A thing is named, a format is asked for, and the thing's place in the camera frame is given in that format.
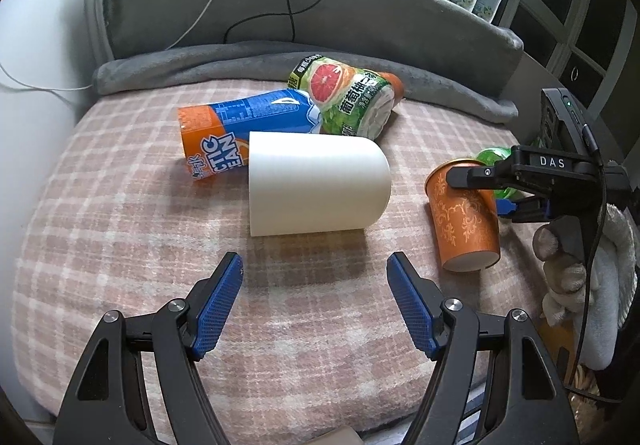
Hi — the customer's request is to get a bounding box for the copper floral paper cup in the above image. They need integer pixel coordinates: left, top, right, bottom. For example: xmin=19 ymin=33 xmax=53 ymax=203
xmin=424 ymin=159 xmax=500 ymax=273

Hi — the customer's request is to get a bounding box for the white plastic cup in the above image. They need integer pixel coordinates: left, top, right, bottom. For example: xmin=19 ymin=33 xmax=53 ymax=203
xmin=248 ymin=132 xmax=392 ymax=237

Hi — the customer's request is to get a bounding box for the gloved right hand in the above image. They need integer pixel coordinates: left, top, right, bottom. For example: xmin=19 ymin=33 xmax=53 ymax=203
xmin=533 ymin=204 xmax=639 ymax=370

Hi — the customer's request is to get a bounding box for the green tea bottle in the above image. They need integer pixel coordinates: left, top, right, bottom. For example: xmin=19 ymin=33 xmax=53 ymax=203
xmin=474 ymin=146 xmax=526 ymax=201

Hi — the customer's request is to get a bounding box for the grey fleece blanket roll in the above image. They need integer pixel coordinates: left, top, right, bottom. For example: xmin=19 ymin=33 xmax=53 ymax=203
xmin=93 ymin=42 xmax=518 ymax=124

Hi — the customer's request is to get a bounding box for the grapefruit label green bottle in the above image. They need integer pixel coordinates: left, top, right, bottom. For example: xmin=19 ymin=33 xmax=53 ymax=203
xmin=288 ymin=54 xmax=405 ymax=140

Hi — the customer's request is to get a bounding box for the pink plaid seat cover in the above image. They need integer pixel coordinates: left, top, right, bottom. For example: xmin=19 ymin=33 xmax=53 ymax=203
xmin=12 ymin=80 xmax=546 ymax=444

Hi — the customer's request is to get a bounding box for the grey sofa backrest cushion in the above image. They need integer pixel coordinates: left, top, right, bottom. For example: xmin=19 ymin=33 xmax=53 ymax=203
xmin=99 ymin=0 xmax=524 ymax=97

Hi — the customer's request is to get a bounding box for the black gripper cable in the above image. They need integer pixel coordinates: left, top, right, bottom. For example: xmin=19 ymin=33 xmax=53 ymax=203
xmin=566 ymin=124 xmax=626 ymax=406

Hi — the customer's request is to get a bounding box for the white cable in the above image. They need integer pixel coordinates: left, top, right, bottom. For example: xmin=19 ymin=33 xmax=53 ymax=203
xmin=0 ymin=0 xmax=227 ymax=94

